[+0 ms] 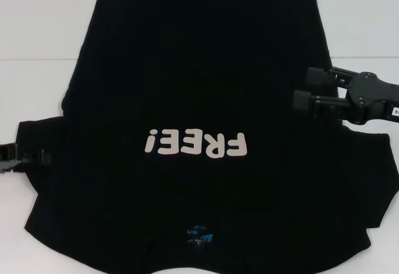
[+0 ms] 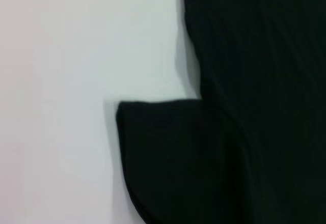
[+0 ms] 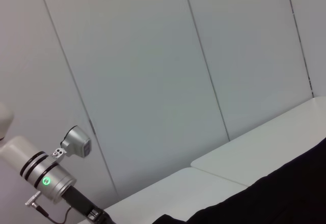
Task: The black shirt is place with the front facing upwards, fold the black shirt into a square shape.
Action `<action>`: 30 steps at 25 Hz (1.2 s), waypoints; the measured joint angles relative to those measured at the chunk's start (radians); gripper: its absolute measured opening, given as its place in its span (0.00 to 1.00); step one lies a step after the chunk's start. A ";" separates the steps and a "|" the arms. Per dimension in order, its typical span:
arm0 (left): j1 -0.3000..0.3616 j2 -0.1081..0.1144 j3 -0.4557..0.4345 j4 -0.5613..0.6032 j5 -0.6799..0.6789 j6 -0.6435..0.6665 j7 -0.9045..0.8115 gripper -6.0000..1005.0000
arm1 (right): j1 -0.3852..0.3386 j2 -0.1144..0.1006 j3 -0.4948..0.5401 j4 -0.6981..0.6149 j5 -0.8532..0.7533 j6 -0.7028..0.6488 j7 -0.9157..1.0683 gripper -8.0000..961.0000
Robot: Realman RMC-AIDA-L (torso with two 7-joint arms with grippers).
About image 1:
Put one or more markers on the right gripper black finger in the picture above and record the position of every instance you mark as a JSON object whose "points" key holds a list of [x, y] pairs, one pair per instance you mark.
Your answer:
{"points": [[316, 75], [302, 99]]}

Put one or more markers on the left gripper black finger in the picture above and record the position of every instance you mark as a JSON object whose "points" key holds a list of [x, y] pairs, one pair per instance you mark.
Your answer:
{"points": [[40, 158]]}

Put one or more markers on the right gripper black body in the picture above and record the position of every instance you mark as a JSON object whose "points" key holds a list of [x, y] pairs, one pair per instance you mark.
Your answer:
{"points": [[371, 99]]}

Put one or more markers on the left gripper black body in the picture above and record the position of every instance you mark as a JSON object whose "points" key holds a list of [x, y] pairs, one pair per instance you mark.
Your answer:
{"points": [[9, 155]]}

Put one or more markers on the black shirt with FREE print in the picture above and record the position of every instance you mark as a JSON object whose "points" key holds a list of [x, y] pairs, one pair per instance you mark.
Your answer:
{"points": [[199, 68]]}

